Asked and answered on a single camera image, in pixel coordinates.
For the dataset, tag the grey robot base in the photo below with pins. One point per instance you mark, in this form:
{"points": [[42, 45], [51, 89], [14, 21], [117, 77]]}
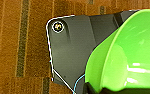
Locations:
{"points": [[74, 46]]}

